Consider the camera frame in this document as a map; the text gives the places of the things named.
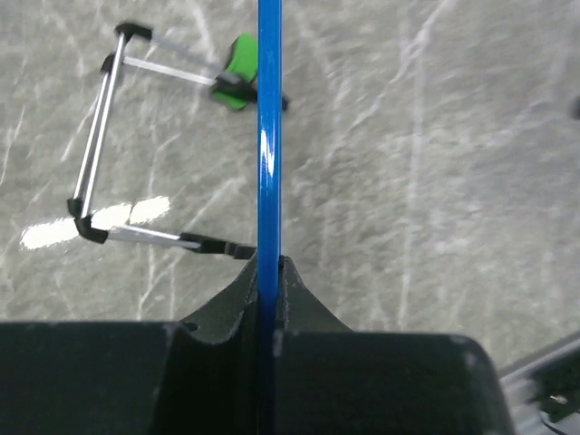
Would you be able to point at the aluminium front rail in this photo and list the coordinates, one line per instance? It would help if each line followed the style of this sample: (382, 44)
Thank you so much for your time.
(542, 389)

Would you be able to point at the blue framed whiteboard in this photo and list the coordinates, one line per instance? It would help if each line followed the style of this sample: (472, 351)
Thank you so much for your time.
(269, 141)

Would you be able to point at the silver whiteboard stand frame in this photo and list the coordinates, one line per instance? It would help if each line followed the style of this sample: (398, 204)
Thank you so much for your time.
(121, 158)

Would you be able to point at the green whiteboard eraser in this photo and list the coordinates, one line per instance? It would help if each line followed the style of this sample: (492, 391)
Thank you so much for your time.
(236, 85)

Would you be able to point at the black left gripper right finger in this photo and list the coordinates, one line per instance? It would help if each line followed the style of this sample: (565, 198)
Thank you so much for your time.
(332, 380)

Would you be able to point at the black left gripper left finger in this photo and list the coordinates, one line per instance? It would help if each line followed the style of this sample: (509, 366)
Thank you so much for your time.
(193, 376)

